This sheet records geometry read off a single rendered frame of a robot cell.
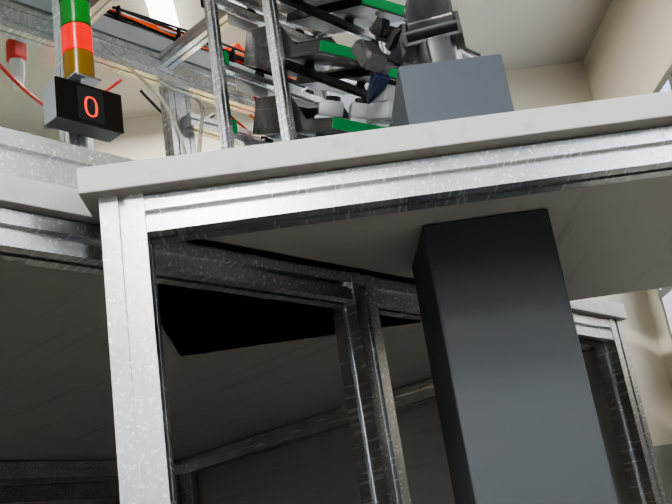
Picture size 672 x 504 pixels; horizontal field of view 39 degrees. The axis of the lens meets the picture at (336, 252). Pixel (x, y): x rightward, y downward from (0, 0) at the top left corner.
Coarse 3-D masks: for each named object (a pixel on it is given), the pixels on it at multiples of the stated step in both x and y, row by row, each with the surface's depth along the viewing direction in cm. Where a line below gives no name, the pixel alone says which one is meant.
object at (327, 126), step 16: (272, 96) 188; (256, 112) 192; (272, 112) 187; (304, 112) 199; (256, 128) 192; (272, 128) 187; (304, 128) 177; (320, 128) 173; (336, 128) 170; (352, 128) 172; (368, 128) 175
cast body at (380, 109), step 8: (392, 80) 166; (384, 88) 165; (392, 88) 165; (384, 96) 164; (392, 96) 165; (368, 104) 168; (376, 104) 166; (384, 104) 164; (392, 104) 164; (368, 112) 168; (376, 112) 166; (384, 112) 164; (368, 120) 168; (376, 120) 167; (384, 120) 168; (392, 120) 165
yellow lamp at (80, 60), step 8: (72, 48) 156; (80, 48) 156; (64, 56) 156; (72, 56) 155; (80, 56) 155; (88, 56) 156; (64, 64) 156; (72, 64) 155; (80, 64) 155; (88, 64) 156; (64, 72) 155; (72, 72) 154; (80, 72) 154; (88, 72) 155
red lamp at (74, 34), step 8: (72, 24) 157; (80, 24) 158; (64, 32) 157; (72, 32) 157; (80, 32) 157; (88, 32) 158; (64, 40) 157; (72, 40) 156; (80, 40) 156; (88, 40) 158; (64, 48) 156; (88, 48) 157
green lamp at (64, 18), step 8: (64, 0) 159; (72, 0) 159; (80, 0) 159; (64, 8) 159; (72, 8) 158; (80, 8) 159; (88, 8) 160; (64, 16) 158; (72, 16) 158; (80, 16) 158; (88, 16) 160; (64, 24) 158; (88, 24) 159
